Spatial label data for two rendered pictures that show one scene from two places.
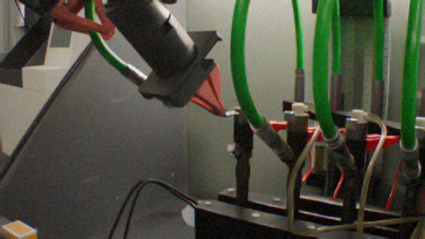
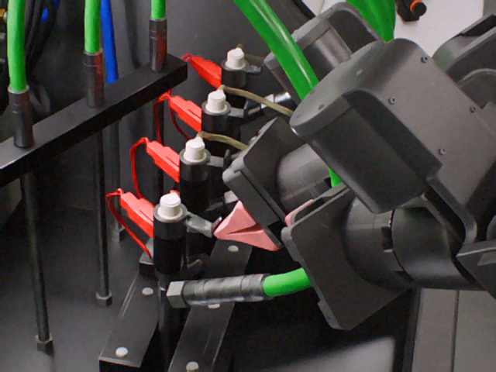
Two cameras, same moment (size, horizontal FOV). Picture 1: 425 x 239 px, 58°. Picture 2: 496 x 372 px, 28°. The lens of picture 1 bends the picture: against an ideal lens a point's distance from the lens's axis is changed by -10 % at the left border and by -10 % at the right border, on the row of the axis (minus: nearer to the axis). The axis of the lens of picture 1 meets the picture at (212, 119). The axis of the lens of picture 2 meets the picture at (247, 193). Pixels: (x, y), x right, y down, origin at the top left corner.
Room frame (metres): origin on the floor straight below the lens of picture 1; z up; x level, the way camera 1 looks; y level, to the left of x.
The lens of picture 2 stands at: (0.77, 0.56, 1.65)
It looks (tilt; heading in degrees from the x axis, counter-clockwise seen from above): 39 degrees down; 246
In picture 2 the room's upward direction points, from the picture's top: 4 degrees clockwise
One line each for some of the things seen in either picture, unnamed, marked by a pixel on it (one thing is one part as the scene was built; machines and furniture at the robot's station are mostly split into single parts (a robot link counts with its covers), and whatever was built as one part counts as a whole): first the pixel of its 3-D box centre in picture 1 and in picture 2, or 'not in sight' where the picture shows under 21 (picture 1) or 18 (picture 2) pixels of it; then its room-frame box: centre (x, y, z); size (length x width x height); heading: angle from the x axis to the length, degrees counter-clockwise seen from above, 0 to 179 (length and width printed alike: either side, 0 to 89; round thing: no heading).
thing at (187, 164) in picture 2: (290, 193); (203, 246); (0.52, -0.10, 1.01); 0.05 x 0.03 x 0.21; 146
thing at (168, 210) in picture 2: not in sight; (170, 211); (0.57, -0.04, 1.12); 0.02 x 0.02 x 0.03
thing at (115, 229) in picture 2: not in sight; (115, 173); (0.54, -0.34, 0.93); 0.02 x 0.02 x 0.19; 56
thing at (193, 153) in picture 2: (299, 114); (195, 155); (0.53, -0.11, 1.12); 0.02 x 0.02 x 0.03
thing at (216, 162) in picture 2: (293, 114); (209, 157); (0.52, -0.10, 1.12); 0.03 x 0.02 x 0.01; 146
